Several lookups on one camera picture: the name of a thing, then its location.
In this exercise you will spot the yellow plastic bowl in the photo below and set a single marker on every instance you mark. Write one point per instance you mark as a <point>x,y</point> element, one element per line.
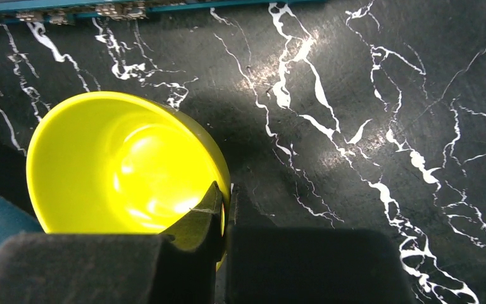
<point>110,162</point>

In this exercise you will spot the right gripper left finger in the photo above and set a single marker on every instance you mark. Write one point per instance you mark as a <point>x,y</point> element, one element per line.
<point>175,266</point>

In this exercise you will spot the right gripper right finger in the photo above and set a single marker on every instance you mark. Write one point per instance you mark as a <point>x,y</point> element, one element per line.
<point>271,264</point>

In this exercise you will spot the grey teal network switch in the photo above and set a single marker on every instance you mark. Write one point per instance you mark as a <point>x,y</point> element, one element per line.
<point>65,12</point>

